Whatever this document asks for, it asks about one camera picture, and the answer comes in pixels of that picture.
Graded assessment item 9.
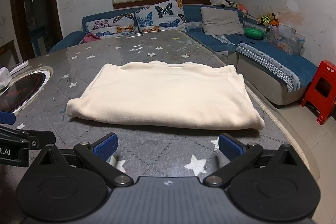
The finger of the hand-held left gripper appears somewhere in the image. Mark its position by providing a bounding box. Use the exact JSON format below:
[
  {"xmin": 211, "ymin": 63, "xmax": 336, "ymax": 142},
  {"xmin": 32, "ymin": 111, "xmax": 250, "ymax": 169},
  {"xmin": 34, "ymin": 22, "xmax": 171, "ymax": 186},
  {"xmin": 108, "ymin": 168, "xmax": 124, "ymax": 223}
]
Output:
[
  {"xmin": 0, "ymin": 126, "xmax": 56, "ymax": 155},
  {"xmin": 0, "ymin": 111, "xmax": 17, "ymax": 125}
]

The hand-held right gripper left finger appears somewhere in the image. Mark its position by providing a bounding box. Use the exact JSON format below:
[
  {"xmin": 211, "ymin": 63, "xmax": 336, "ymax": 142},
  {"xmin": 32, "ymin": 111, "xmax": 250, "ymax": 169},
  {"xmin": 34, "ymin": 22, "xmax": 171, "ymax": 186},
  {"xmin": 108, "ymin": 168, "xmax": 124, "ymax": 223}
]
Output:
[{"xmin": 31, "ymin": 133, "xmax": 134, "ymax": 188}]

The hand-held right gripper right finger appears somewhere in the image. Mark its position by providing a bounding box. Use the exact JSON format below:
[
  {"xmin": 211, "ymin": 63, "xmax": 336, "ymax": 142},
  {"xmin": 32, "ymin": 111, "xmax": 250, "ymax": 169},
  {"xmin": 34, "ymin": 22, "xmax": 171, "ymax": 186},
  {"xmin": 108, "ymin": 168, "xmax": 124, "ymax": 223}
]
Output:
[{"xmin": 203, "ymin": 133, "xmax": 303, "ymax": 188}]

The cream sweatshirt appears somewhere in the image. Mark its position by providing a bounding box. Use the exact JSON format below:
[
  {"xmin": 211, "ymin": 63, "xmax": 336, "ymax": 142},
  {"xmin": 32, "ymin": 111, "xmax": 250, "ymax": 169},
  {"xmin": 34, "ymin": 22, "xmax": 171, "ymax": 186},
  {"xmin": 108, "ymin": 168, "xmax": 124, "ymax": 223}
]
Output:
[{"xmin": 66, "ymin": 60, "xmax": 265, "ymax": 131}]

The round black induction cooktop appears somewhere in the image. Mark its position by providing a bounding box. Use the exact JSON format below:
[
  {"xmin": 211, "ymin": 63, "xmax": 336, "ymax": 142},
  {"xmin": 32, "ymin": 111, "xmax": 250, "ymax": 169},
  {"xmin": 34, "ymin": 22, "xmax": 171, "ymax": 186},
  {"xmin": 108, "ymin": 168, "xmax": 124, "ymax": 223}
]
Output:
[{"xmin": 0, "ymin": 70, "xmax": 54, "ymax": 115}]

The pastel tissue pack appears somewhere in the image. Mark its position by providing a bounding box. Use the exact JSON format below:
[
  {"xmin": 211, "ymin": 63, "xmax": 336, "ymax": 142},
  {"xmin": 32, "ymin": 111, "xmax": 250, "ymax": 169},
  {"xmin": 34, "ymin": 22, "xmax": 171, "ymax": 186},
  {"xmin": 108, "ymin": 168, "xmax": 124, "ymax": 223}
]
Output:
[{"xmin": 0, "ymin": 67, "xmax": 12, "ymax": 90}]

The white remote control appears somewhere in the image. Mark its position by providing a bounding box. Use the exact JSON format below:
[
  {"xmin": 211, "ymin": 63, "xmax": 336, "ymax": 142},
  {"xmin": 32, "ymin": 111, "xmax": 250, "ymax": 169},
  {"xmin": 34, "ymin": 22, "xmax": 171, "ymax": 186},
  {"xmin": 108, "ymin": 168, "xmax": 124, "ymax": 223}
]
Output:
[{"xmin": 10, "ymin": 61, "xmax": 29, "ymax": 74}]

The blue sofa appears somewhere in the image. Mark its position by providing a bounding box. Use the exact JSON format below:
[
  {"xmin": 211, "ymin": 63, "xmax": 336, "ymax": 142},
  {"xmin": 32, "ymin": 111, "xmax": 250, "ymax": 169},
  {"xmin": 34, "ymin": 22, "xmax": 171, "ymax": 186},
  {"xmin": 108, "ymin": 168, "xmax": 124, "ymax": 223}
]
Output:
[{"xmin": 49, "ymin": 2, "xmax": 319, "ymax": 106}]

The pink cloth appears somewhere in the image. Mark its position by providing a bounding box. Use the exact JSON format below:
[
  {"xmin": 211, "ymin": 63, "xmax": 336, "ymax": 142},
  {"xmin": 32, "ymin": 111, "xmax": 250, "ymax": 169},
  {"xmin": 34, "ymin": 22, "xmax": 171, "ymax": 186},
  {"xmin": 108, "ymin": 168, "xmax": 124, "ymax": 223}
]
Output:
[{"xmin": 80, "ymin": 32, "xmax": 101, "ymax": 44}]

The green bowl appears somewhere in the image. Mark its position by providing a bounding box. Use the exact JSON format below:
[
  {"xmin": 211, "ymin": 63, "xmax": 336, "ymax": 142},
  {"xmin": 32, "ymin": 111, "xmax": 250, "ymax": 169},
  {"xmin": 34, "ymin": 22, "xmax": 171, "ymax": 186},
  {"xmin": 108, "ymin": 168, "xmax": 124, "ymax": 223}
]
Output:
[{"xmin": 244, "ymin": 27, "xmax": 264, "ymax": 39}]

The clear plastic storage box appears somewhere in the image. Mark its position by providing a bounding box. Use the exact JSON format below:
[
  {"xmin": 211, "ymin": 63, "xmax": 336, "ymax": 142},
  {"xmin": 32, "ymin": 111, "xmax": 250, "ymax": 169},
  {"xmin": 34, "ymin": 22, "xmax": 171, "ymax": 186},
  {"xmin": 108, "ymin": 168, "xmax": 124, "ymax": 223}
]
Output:
[{"xmin": 268, "ymin": 24, "xmax": 306, "ymax": 55}]

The red plastic stool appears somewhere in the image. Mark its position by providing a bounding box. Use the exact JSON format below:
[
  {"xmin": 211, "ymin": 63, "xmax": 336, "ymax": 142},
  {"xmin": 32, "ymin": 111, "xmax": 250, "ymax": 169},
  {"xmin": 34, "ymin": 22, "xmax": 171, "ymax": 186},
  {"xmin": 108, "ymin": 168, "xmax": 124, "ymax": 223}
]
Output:
[{"xmin": 299, "ymin": 60, "xmax": 336, "ymax": 125}]

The butterfly print pillow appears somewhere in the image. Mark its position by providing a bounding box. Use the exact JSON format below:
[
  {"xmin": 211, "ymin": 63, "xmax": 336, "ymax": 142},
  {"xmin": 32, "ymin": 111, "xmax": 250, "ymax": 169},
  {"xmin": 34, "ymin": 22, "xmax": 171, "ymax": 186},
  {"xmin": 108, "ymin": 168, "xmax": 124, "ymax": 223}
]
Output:
[
  {"xmin": 85, "ymin": 12, "xmax": 137, "ymax": 37},
  {"xmin": 135, "ymin": 0, "xmax": 189, "ymax": 33}
]

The grey pillow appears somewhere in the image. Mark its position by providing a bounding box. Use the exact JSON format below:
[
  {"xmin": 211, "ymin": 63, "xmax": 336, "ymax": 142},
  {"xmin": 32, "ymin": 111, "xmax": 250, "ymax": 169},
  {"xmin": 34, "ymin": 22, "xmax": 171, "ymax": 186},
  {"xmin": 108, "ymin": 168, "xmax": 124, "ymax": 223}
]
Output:
[{"xmin": 201, "ymin": 7, "xmax": 245, "ymax": 35}]

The plush bear in green vest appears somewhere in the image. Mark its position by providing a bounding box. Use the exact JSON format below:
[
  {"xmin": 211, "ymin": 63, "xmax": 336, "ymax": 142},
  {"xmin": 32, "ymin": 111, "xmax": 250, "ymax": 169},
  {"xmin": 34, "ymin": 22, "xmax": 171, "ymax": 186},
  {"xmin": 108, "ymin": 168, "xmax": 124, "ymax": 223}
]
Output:
[{"xmin": 257, "ymin": 12, "xmax": 272, "ymax": 26}]

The brown plush toy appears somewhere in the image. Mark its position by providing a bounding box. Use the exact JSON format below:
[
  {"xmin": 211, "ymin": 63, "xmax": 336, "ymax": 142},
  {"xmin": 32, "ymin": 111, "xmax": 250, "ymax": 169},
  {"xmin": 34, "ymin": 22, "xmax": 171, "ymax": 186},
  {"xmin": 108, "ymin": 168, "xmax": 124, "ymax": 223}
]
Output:
[{"xmin": 270, "ymin": 12, "xmax": 281, "ymax": 28}]

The panda plush toy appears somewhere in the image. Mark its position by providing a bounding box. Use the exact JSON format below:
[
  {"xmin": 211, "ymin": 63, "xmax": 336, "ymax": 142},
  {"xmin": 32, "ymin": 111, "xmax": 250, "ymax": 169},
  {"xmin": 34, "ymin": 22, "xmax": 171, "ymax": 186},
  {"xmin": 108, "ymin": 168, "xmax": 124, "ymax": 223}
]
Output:
[{"xmin": 209, "ymin": 0, "xmax": 234, "ymax": 7}]

